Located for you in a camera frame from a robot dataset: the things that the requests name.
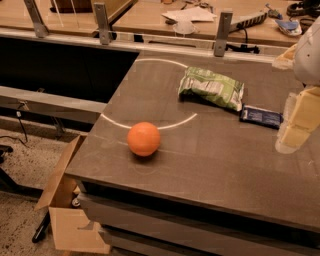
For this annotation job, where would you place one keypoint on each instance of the blue white cloth item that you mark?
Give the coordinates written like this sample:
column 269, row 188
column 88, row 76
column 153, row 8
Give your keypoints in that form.
column 290, row 28

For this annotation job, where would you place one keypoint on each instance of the right metal bracket post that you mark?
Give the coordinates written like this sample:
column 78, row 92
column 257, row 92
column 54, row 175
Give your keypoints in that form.
column 222, row 33

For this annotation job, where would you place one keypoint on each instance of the metal bracket post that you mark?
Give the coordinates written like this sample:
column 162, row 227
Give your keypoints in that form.
column 222, row 33
column 40, row 28
column 103, row 24

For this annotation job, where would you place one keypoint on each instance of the orange ball fruit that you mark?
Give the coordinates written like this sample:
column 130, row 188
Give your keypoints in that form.
column 143, row 139

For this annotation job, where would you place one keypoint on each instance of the middle metal bracket post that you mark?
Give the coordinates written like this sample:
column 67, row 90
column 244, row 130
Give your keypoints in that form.
column 103, row 24

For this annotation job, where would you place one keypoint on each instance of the cardboard box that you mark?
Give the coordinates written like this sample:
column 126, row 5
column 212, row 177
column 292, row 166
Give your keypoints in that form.
column 72, row 230

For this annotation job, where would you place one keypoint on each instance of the left metal bracket post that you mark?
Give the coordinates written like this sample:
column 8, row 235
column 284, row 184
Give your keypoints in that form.
column 40, row 28

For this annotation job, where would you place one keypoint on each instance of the black headphones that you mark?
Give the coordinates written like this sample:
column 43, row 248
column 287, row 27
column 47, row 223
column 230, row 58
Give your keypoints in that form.
column 304, row 8

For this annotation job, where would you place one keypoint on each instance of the grey power strip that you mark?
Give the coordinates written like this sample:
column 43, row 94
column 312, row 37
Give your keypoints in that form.
column 246, row 21

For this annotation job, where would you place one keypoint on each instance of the green white snack bag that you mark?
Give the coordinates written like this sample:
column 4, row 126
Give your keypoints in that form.
column 216, row 88

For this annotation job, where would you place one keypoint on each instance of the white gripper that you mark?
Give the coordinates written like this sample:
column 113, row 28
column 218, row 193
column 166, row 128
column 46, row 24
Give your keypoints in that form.
column 308, row 58

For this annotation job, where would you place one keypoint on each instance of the grey metal rail beam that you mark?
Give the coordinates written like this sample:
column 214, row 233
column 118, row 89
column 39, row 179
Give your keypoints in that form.
column 51, row 105

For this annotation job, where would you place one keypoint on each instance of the white papers stack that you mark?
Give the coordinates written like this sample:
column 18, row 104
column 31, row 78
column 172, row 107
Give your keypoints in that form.
column 196, row 14

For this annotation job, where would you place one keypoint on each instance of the dark blue snack bar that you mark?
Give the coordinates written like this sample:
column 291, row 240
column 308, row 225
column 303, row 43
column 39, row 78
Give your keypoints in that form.
column 261, row 117

